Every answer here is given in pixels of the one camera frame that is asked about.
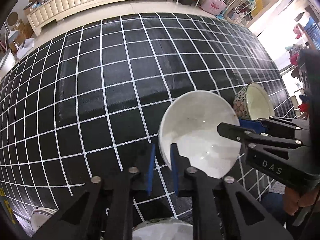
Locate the floral patterned green bowl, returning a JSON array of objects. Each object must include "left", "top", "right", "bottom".
[{"left": 233, "top": 82, "right": 274, "bottom": 120}]

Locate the white bowl red emblem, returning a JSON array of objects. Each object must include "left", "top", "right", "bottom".
[{"left": 132, "top": 218, "right": 193, "bottom": 240}]

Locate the white floral plate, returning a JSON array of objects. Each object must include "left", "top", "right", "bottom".
[{"left": 30, "top": 207, "right": 57, "bottom": 232}]

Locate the right hand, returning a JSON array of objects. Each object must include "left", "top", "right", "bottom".
[{"left": 283, "top": 186, "right": 319, "bottom": 216}]

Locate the black white grid tablecloth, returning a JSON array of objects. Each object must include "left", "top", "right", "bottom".
[{"left": 0, "top": 12, "right": 296, "bottom": 238}]

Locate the pink bag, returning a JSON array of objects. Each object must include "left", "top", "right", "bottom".
[{"left": 200, "top": 0, "right": 227, "bottom": 15}]

